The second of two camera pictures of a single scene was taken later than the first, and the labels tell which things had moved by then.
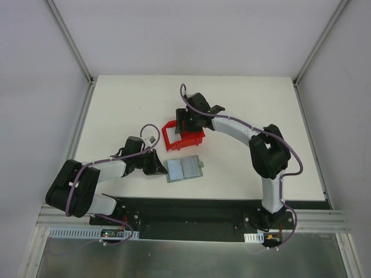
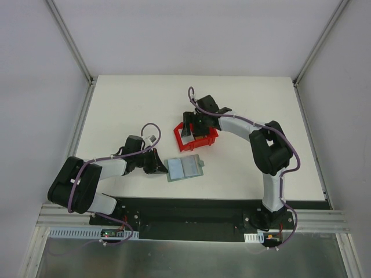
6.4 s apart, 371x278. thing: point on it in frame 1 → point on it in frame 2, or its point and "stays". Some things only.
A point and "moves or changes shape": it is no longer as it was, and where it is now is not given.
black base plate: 221,220 stays
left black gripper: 151,164 stays
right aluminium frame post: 340,8 stays
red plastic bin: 189,138 moves or changes shape
